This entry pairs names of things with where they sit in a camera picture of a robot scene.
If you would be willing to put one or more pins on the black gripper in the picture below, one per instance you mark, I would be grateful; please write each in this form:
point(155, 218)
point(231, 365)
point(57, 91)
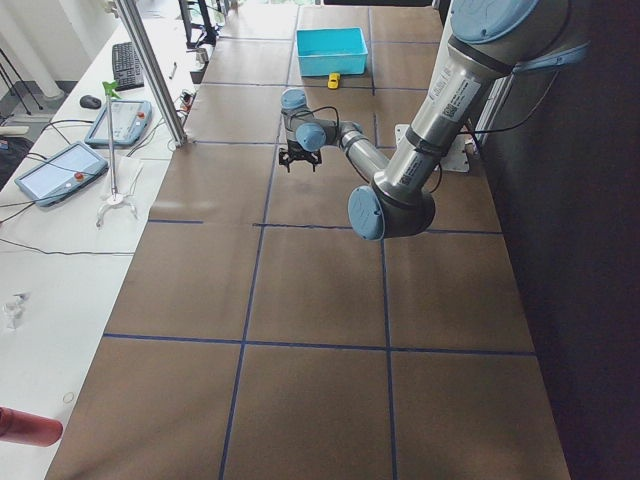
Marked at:
point(299, 155)

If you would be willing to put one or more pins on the yellow beetle toy car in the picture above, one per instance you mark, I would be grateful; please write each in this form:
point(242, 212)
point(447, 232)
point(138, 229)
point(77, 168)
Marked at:
point(333, 81)

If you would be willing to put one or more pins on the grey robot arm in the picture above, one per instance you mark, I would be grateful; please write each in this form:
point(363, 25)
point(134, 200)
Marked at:
point(489, 40)

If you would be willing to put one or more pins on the light blue plastic bin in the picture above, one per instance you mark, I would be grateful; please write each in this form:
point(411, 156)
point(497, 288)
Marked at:
point(321, 52)

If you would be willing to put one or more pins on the far teach pendant tablet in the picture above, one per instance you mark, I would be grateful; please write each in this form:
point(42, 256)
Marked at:
point(129, 120)

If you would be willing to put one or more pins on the teach pendant tablet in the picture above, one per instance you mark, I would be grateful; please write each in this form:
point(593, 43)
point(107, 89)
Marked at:
point(129, 120)
point(60, 177)

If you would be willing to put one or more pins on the black computer keyboard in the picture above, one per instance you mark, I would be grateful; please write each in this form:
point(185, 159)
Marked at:
point(126, 67)

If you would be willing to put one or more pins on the silver rod white stand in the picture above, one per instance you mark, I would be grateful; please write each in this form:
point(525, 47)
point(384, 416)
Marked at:
point(115, 199)

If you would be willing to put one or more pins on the black computer mouse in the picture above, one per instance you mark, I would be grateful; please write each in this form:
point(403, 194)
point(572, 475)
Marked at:
point(90, 102)

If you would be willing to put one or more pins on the near teach pendant tablet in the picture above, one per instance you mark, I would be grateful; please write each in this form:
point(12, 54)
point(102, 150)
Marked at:
point(60, 177)

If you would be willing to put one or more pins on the red cylinder bottle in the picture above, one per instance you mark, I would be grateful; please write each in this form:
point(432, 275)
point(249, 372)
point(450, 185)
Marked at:
point(29, 429)

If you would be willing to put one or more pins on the aluminium frame post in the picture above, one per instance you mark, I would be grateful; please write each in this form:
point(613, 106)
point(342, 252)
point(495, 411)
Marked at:
point(133, 23)

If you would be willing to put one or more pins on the white pillar mount base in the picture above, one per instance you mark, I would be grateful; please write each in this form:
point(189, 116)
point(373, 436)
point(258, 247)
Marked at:
point(456, 160)

